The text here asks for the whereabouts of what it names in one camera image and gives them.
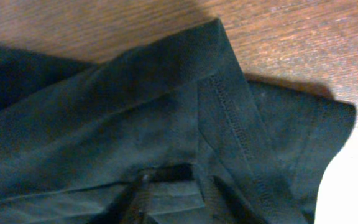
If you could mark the black t-shirt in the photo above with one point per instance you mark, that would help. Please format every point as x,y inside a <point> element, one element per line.
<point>170,132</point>

